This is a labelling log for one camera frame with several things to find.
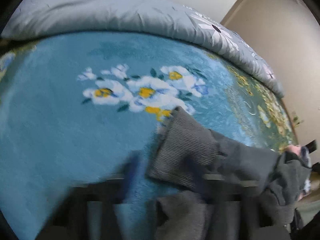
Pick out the grey sweatshirt with gold letters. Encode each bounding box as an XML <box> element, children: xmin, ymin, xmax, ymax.
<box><xmin>149</xmin><ymin>107</ymin><xmax>311</xmax><ymax>239</ymax></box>

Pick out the light blue floral quilt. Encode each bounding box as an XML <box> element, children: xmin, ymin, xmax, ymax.
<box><xmin>1</xmin><ymin>0</ymin><xmax>284</xmax><ymax>97</ymax></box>

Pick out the pink folded garment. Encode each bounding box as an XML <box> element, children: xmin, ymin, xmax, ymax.
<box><xmin>285</xmin><ymin>145</ymin><xmax>311</xmax><ymax>167</ymax></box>

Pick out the teal floral bed blanket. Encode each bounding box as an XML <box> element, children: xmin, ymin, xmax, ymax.
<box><xmin>1</xmin><ymin>32</ymin><xmax>297</xmax><ymax>239</ymax></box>

